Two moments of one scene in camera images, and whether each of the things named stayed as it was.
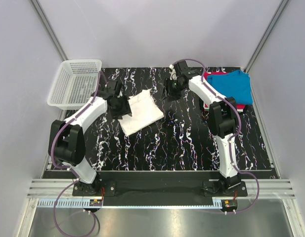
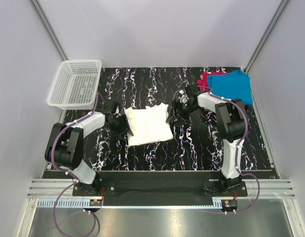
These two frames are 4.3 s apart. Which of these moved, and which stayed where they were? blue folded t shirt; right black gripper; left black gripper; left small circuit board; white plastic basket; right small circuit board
Moved: right black gripper; left black gripper
Stayed: blue folded t shirt; left small circuit board; right small circuit board; white plastic basket
